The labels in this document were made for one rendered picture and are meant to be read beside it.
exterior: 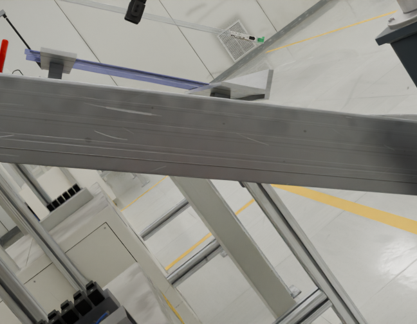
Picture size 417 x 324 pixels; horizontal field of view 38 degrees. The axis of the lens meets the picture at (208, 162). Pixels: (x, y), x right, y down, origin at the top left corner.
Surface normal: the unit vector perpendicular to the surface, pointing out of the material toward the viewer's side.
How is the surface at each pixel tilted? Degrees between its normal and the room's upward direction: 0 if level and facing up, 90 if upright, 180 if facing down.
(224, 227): 90
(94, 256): 90
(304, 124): 90
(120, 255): 90
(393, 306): 0
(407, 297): 0
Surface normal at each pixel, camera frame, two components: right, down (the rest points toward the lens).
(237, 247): 0.26, 0.05
